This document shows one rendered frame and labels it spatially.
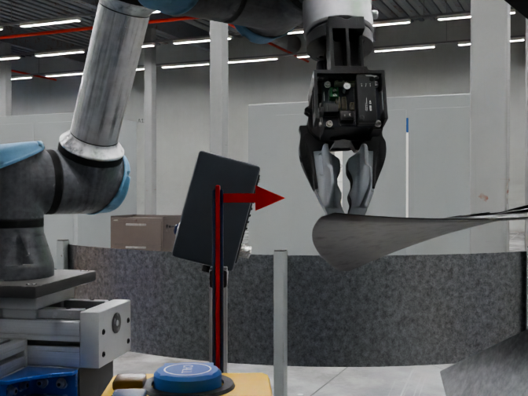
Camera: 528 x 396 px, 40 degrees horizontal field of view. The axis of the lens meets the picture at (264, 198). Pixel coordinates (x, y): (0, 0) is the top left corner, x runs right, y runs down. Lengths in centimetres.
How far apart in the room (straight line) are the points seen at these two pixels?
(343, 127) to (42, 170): 68
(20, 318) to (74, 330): 10
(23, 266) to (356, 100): 71
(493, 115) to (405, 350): 269
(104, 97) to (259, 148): 618
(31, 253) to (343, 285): 156
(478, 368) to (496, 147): 438
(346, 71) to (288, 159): 655
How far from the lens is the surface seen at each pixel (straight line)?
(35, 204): 128
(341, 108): 73
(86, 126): 129
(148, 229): 760
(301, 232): 723
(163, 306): 281
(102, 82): 126
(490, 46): 517
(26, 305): 124
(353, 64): 76
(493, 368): 73
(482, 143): 509
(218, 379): 43
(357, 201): 74
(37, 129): 1093
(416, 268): 268
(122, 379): 44
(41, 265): 128
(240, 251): 129
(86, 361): 121
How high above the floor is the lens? 119
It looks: 1 degrees down
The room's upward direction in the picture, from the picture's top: straight up
